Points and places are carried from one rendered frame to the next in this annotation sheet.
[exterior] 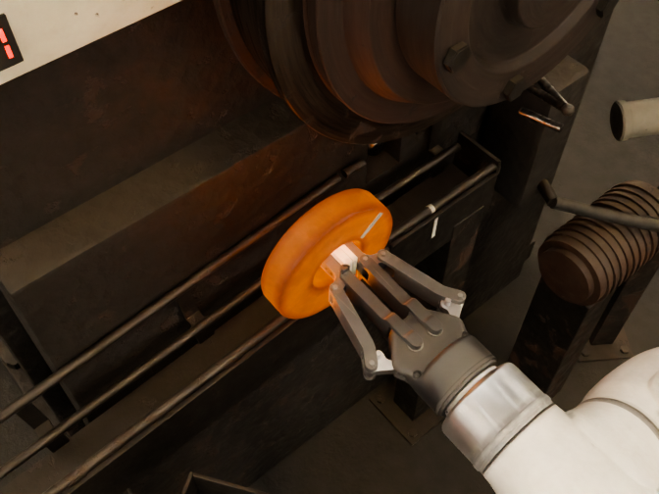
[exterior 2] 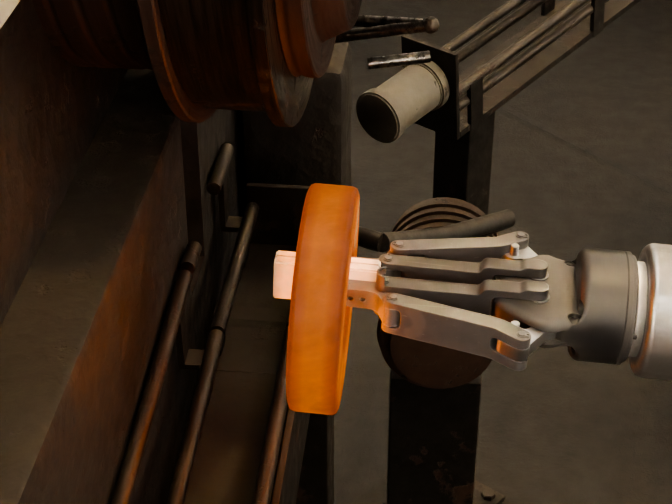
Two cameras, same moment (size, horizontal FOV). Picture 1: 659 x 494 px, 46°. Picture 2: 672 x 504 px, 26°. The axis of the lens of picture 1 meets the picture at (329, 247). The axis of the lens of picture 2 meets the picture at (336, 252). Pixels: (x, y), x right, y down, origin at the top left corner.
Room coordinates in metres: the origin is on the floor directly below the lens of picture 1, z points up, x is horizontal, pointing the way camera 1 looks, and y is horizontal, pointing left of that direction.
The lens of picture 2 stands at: (-0.11, 0.56, 1.39)
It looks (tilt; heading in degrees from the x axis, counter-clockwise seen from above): 33 degrees down; 315
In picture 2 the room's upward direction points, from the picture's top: straight up
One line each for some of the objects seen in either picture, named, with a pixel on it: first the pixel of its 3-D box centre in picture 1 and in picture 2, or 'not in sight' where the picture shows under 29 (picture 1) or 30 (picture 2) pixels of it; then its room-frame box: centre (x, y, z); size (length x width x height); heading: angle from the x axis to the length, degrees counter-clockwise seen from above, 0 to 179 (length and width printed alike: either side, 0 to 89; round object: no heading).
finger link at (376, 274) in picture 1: (397, 299); (460, 281); (0.40, -0.07, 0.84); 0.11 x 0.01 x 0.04; 38
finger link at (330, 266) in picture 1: (329, 275); (363, 302); (0.43, 0.00, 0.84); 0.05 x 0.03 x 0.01; 40
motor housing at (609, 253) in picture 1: (575, 307); (434, 430); (0.75, -0.45, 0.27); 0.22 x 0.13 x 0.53; 130
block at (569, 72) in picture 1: (526, 125); (294, 161); (0.80, -0.29, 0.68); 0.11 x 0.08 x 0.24; 40
